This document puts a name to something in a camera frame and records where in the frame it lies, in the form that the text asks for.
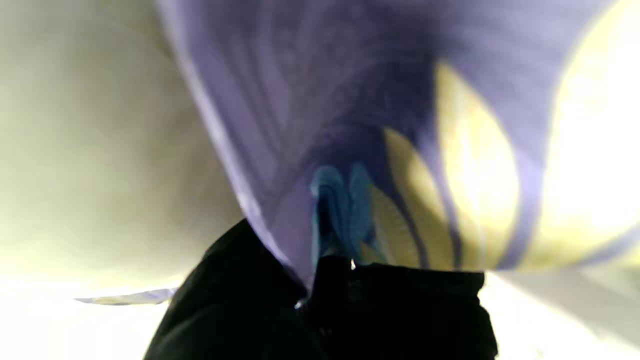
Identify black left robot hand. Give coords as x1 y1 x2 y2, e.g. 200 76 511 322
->
142 217 501 360

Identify blue leaf-print pillowcase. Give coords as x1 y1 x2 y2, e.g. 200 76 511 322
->
75 0 640 306

